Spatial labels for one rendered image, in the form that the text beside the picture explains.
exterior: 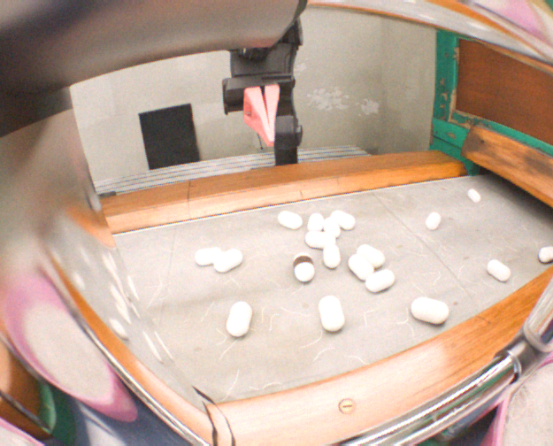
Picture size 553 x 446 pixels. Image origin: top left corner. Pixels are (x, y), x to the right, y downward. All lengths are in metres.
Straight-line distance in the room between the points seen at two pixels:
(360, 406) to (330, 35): 2.42
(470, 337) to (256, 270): 0.23
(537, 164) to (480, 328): 0.34
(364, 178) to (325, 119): 1.98
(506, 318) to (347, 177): 0.34
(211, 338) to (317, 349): 0.09
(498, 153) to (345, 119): 2.07
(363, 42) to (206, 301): 2.46
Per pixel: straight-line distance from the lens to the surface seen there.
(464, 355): 0.25
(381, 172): 0.53
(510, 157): 0.56
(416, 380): 0.22
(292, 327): 0.26
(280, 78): 0.41
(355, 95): 2.55
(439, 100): 0.75
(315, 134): 2.47
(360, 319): 0.27
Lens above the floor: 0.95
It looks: 31 degrees down
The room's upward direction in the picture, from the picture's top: 4 degrees counter-clockwise
